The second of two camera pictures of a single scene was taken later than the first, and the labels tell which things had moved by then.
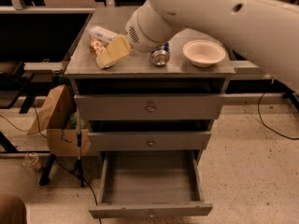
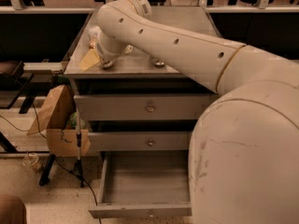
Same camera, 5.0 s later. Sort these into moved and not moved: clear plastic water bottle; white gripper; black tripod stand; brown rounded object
Moved: white gripper
Not moved: black tripod stand; clear plastic water bottle; brown rounded object
